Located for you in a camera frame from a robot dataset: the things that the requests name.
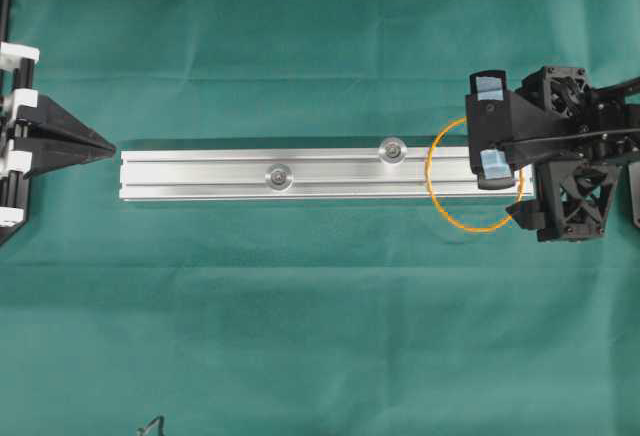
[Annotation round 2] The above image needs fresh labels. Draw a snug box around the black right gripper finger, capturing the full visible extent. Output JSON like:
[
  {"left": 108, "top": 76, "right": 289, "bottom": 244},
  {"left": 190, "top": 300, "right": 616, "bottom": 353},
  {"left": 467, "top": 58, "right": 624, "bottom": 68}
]
[
  {"left": 469, "top": 145, "right": 537, "bottom": 217},
  {"left": 466, "top": 70, "right": 569, "bottom": 150}
]

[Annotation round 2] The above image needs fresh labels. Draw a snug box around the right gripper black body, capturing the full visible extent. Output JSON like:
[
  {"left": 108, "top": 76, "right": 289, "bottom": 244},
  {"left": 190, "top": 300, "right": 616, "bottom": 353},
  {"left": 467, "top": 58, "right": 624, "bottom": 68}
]
[{"left": 514, "top": 66, "right": 639, "bottom": 242}]

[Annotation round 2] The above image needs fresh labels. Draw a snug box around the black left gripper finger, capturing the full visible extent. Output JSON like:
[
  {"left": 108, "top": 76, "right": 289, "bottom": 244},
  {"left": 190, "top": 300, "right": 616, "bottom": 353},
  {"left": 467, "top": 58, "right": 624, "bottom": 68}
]
[
  {"left": 16, "top": 95, "right": 111, "bottom": 148},
  {"left": 9, "top": 138, "right": 115, "bottom": 178}
]

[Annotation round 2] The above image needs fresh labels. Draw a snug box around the left gripper black-white body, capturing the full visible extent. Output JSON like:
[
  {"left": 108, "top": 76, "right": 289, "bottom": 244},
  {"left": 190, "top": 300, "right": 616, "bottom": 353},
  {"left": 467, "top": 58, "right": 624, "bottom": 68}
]
[{"left": 1, "top": 42, "right": 40, "bottom": 244}]

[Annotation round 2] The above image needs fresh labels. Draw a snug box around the orange rubber band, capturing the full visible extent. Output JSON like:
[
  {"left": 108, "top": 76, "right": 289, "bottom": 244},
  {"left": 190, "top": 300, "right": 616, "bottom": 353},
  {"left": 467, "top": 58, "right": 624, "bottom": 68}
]
[{"left": 424, "top": 117, "right": 513, "bottom": 234}]

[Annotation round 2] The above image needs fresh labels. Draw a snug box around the silver shaft pulley right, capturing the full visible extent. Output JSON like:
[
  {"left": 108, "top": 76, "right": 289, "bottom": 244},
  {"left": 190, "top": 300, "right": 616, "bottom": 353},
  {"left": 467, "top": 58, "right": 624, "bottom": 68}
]
[{"left": 378, "top": 137, "right": 407, "bottom": 164}]

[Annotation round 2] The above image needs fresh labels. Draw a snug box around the silver shaft pulley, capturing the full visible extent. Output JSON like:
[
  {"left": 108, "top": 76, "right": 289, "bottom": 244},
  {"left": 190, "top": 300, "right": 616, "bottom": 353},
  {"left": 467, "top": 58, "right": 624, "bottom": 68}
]
[
  {"left": 378, "top": 137, "right": 407, "bottom": 164},
  {"left": 265, "top": 164, "right": 294, "bottom": 191}
]

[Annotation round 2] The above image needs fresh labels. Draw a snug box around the silver shaft pulley left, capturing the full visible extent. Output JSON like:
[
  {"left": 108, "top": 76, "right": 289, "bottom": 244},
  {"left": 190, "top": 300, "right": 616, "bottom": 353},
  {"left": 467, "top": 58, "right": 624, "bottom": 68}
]
[{"left": 265, "top": 164, "right": 294, "bottom": 191}]

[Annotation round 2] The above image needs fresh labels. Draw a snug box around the green table cloth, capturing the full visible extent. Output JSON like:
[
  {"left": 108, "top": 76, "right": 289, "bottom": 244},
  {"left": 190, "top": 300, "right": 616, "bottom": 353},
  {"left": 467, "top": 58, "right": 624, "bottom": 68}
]
[{"left": 1, "top": 0, "right": 639, "bottom": 435}]

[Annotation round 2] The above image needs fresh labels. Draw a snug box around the aluminium extrusion rail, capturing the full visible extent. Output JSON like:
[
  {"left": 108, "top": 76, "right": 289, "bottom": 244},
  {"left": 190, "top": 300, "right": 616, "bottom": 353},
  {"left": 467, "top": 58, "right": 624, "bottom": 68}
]
[{"left": 119, "top": 144, "right": 514, "bottom": 201}]

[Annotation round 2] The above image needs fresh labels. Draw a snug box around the black cable bottom edge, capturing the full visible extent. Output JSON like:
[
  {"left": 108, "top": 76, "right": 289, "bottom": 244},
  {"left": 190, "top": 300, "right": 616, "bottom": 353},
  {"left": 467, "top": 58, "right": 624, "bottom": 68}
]
[{"left": 137, "top": 400, "right": 169, "bottom": 436}]

